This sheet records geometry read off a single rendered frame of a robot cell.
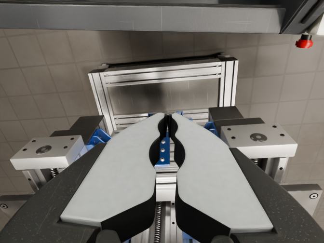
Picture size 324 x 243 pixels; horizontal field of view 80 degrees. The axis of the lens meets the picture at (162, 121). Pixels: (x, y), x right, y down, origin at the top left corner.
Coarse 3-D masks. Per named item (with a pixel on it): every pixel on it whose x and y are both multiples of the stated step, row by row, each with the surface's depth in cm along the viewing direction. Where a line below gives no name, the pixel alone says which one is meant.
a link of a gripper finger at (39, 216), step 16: (80, 160) 8; (64, 176) 7; (80, 176) 7; (48, 192) 7; (64, 192) 7; (32, 208) 6; (48, 208) 6; (64, 208) 6; (16, 224) 6; (32, 224) 6; (48, 224) 6; (64, 224) 6; (80, 224) 6; (0, 240) 5; (16, 240) 5; (32, 240) 5; (48, 240) 5; (64, 240) 5; (80, 240) 5
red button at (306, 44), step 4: (304, 36) 47; (308, 36) 46; (300, 40) 47; (304, 40) 47; (308, 40) 46; (296, 44) 48; (300, 44) 47; (304, 44) 47; (308, 44) 46; (312, 44) 47
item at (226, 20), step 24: (0, 0) 33; (24, 0) 33; (0, 24) 35; (24, 24) 35; (48, 24) 34; (72, 24) 34; (96, 24) 34; (120, 24) 34; (144, 24) 34; (168, 24) 34; (192, 24) 34; (216, 24) 33; (240, 24) 33; (264, 24) 33
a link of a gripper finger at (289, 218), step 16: (240, 160) 8; (256, 176) 7; (256, 192) 7; (272, 192) 7; (288, 192) 7; (272, 208) 6; (288, 208) 6; (304, 208) 6; (272, 224) 6; (288, 224) 6; (304, 224) 6; (240, 240) 5; (256, 240) 5; (272, 240) 5; (288, 240) 5; (304, 240) 5; (320, 240) 5
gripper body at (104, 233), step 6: (102, 234) 5; (108, 234) 5; (114, 234) 5; (96, 240) 5; (102, 240) 5; (108, 240) 5; (114, 240) 5; (216, 240) 5; (222, 240) 5; (228, 240) 5
